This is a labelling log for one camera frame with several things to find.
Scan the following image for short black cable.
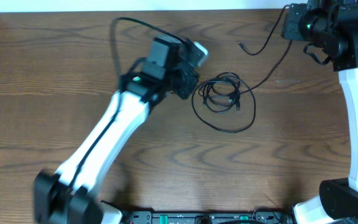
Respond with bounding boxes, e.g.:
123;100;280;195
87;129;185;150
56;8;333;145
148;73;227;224
197;72;242;113

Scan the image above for long black cable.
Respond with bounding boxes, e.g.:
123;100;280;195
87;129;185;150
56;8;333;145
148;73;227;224
191;4;293;134

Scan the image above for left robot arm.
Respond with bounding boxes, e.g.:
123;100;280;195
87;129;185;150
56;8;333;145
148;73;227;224
34;35;208;223

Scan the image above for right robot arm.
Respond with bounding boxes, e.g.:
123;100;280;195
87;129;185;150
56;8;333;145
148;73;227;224
282;0;358;223

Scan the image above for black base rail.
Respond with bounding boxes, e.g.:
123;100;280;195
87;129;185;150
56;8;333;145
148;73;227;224
104;203;358;224

